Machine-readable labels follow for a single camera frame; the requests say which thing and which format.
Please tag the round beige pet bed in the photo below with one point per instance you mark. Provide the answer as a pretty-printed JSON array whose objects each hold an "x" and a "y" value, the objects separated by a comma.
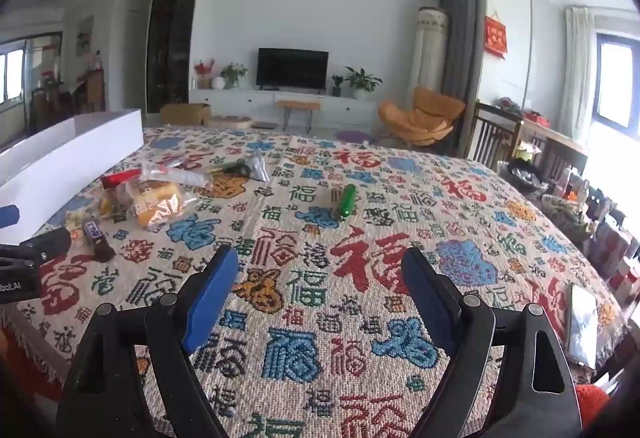
[{"x": 230, "y": 121}]

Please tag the triangular blue-white packet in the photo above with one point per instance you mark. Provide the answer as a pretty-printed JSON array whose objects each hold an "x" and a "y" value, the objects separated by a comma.
[{"x": 257, "y": 167}]

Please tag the small yellow snack packet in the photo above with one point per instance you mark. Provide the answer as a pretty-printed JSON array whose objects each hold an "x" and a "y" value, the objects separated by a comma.
[{"x": 107, "y": 208}]

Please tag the white sheer curtain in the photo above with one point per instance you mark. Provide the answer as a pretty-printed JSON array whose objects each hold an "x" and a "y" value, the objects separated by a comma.
[{"x": 575, "y": 68}]

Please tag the brown chocolate bar packet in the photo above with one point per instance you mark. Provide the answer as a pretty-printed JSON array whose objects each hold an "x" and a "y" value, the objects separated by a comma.
[{"x": 97, "y": 238}]

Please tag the framed wall picture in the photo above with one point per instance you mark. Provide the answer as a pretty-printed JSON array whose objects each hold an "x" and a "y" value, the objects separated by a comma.
[{"x": 85, "y": 36}]

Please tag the black flat television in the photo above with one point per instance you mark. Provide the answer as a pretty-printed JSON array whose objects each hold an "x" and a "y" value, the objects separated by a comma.
[{"x": 292, "y": 67}]

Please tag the red flower arrangement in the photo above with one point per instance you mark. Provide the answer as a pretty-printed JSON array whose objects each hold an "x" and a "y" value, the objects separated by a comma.
[{"x": 203, "y": 68}]

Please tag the small plant in dark pot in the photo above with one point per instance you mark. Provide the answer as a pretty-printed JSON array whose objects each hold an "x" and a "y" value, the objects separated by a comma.
[{"x": 337, "y": 86}]

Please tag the silver foil packet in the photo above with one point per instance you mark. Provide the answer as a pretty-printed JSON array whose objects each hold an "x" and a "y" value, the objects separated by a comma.
[{"x": 582, "y": 323}]

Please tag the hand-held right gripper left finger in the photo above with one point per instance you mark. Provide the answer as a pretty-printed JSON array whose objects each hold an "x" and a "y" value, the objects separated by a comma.
[{"x": 210, "y": 298}]

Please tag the purple floor mat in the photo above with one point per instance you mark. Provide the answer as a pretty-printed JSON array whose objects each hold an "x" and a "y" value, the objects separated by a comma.
[{"x": 351, "y": 136}]

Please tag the long silver-brown snack packet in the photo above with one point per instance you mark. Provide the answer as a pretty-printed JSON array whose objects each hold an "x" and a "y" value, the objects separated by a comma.
[{"x": 232, "y": 168}]

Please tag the dark wooden chair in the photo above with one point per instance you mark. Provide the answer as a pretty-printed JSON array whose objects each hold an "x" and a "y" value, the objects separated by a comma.
[
  {"x": 562, "y": 161},
  {"x": 492, "y": 138}
]

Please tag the wooden stool with metal legs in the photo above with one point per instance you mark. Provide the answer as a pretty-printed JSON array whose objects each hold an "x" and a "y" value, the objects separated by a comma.
[{"x": 297, "y": 105}]

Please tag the bright green snack packet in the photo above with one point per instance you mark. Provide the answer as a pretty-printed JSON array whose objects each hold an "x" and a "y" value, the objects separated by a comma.
[{"x": 345, "y": 200}]

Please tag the printed woven tablecloth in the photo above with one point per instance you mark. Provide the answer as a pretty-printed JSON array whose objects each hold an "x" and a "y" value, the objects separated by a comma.
[{"x": 310, "y": 238}]

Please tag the red wall hanging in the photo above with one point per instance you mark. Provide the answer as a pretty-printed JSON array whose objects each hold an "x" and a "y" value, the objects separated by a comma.
[{"x": 496, "y": 36}]

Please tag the orange lounge chair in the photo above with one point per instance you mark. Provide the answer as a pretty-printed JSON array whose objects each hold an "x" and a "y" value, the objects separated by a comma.
[{"x": 420, "y": 118}]

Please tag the large potted green plant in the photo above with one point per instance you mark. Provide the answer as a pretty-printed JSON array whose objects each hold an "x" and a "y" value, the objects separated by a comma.
[{"x": 362, "y": 81}]

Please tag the tall dark display cabinet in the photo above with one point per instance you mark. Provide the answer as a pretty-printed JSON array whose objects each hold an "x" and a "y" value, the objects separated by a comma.
[{"x": 170, "y": 43}]

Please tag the white television cabinet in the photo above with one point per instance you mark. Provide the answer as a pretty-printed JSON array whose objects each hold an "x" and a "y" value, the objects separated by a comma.
[{"x": 250, "y": 101}]

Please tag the dark framed window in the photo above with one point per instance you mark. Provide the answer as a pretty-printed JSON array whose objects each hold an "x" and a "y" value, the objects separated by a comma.
[{"x": 617, "y": 83}]

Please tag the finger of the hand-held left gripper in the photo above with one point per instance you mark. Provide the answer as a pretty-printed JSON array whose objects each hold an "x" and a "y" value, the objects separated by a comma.
[
  {"x": 45, "y": 243},
  {"x": 7, "y": 216}
]

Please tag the bread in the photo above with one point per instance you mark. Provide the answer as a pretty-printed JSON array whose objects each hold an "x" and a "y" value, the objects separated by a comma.
[{"x": 155, "y": 205}]

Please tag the grey curtain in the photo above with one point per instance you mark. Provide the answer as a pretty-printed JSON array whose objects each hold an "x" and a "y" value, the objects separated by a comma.
[{"x": 460, "y": 43}]

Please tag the clear packet with red end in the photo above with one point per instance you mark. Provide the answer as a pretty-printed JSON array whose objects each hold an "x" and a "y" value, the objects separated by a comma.
[{"x": 180, "y": 175}]

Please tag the red snack packet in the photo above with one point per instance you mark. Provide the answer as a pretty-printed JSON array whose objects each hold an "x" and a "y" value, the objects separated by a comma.
[{"x": 120, "y": 178}]

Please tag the covered standing air conditioner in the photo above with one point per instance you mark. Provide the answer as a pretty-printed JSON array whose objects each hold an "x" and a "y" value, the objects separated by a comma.
[{"x": 430, "y": 48}]

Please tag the green plant in vase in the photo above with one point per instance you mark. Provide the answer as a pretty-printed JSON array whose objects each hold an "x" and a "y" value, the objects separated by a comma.
[{"x": 232, "y": 73}]

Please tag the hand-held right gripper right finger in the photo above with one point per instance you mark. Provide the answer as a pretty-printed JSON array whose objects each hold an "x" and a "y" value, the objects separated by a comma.
[{"x": 430, "y": 290}]

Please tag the round white vase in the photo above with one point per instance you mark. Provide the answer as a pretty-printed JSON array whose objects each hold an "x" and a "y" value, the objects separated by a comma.
[{"x": 218, "y": 83}]

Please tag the brown cardboard box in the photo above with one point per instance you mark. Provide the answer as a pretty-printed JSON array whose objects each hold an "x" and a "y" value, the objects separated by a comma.
[{"x": 185, "y": 114}]

